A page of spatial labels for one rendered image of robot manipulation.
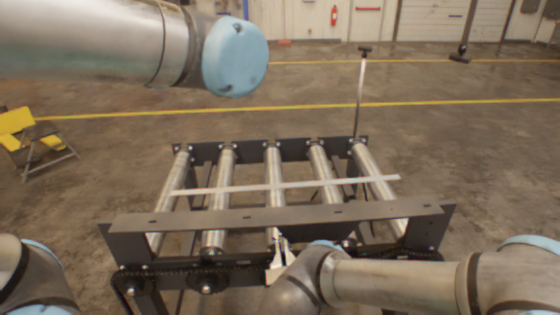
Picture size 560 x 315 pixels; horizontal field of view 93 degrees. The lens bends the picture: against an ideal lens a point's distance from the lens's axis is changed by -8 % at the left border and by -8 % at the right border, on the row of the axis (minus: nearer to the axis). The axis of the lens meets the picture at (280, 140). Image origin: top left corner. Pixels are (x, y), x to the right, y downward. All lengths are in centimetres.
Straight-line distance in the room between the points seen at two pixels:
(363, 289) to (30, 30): 57
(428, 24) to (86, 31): 1118
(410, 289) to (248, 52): 44
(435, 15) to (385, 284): 1098
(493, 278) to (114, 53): 49
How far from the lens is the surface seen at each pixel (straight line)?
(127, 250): 128
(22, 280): 46
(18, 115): 559
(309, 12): 994
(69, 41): 23
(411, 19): 1098
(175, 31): 26
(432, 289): 53
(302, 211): 105
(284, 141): 196
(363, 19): 1034
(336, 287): 64
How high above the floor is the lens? 190
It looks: 30 degrees down
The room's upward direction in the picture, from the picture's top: 1 degrees counter-clockwise
